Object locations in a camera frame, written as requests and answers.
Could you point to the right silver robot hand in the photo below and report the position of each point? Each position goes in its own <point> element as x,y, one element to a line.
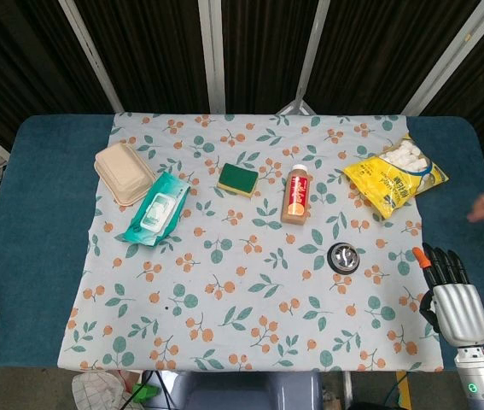
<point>455,309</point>

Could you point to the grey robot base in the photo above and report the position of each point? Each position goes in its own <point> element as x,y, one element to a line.
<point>248,390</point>

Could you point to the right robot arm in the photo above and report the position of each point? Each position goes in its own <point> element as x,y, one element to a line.
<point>482,378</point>

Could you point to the yellow snack bag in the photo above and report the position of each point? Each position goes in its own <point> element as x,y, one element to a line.
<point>395,177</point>

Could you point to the small black round tin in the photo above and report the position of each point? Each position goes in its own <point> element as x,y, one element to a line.
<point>343,256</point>

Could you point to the orange juice bottle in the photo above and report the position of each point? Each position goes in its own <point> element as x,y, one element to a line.
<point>297,195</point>

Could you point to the floral tablecloth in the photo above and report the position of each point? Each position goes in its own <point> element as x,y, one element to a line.
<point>241,273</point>

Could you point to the green yellow sponge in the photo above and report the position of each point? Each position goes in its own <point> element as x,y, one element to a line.
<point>237,179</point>

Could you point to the teal wet wipes pack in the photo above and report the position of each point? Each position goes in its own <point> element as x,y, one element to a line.
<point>156,209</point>

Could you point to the green plastic clip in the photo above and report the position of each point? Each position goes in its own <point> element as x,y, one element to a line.
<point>144,391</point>

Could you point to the beige clamshell food box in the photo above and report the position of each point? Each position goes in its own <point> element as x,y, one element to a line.
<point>124,172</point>

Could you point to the white checkered cloth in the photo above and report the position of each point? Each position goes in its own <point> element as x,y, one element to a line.
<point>100,390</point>

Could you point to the blue table cover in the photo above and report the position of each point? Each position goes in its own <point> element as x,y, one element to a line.
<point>32,239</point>

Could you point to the white partition frame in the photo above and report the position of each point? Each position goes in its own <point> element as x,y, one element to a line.
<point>214,55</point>

